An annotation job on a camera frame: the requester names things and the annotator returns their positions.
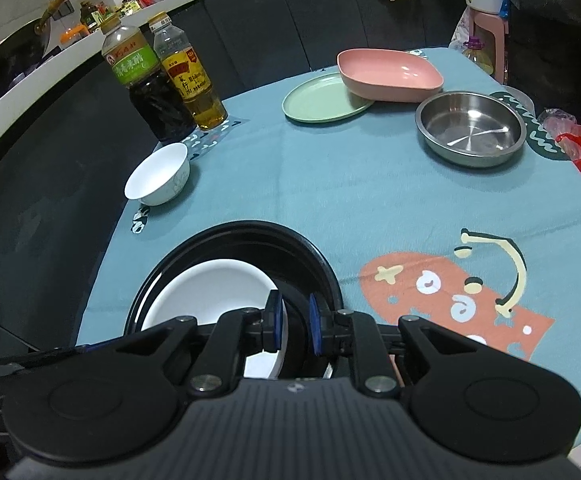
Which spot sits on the dark vinegar bottle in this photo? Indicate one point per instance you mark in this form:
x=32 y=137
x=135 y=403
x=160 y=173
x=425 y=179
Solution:
x=160 y=105

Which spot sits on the stainless steel plate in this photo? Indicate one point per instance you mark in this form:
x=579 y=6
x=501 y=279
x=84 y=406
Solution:
x=470 y=125

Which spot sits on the pink square bowl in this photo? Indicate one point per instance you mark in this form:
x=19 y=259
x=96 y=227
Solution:
x=385 y=67

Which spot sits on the clear pink plastic bag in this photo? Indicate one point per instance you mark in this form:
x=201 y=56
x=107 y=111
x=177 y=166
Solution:
x=558 y=120

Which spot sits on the white ceramic bowl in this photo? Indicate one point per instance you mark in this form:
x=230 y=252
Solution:
x=155 y=175

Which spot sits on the black mesh chair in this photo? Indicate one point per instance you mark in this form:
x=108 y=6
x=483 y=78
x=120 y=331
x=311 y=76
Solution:
x=555 y=20

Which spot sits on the oil jug with purple cap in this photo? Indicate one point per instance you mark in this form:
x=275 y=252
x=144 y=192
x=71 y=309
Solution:
x=480 y=57

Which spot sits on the black round pan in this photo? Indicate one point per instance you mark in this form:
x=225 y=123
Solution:
x=250 y=242

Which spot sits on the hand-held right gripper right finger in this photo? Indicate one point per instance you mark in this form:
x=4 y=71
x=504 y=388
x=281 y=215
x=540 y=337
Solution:
x=315 y=326

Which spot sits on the row of condiment bottles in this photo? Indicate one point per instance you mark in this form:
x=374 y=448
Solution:
x=120 y=7

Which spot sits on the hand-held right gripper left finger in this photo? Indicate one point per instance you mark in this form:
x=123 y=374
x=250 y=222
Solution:
x=273 y=321

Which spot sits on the pink plastic stool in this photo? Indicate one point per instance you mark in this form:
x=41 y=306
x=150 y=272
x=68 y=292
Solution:
x=490 y=25

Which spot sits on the blue printed tablecloth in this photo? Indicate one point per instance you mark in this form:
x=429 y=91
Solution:
x=320 y=185

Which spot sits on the yellow oil bottle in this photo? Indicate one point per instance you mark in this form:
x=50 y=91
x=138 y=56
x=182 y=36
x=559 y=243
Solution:
x=205 y=105

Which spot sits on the green round plate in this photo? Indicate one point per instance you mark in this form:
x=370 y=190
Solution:
x=315 y=101

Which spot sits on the floral plastic bag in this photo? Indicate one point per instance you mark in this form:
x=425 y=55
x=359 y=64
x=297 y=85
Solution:
x=460 y=30

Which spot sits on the white round plate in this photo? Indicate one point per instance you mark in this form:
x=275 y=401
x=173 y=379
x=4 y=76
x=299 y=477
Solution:
x=205 y=290

